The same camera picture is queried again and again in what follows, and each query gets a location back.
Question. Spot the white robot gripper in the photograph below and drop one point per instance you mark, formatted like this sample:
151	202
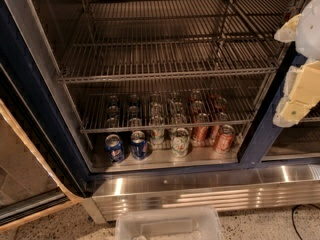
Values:
310	30

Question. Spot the red coke can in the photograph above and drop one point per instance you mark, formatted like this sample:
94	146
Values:
200	131
224	139
216	127

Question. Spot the red coke can behind front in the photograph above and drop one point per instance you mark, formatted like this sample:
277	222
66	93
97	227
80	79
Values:
216	127

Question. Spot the front green white soda can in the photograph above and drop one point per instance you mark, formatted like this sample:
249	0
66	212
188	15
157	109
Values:
180	142

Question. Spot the front right blue pepsi can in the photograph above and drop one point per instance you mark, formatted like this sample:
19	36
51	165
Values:
138	144

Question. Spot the blue pepsi can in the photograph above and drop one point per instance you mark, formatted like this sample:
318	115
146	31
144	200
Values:
138	144
114	148

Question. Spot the front left blue pepsi can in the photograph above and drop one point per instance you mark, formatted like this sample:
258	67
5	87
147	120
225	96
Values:
114	148

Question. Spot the open glass fridge door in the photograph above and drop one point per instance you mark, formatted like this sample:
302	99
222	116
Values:
31	185

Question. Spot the clear plastic bin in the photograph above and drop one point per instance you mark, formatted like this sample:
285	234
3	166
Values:
188	223

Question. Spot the dark blue fridge centre post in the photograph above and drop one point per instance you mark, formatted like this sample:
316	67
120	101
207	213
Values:
263	133

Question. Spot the lower wire fridge shelf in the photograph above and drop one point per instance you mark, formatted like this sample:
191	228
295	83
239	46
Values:
168	103

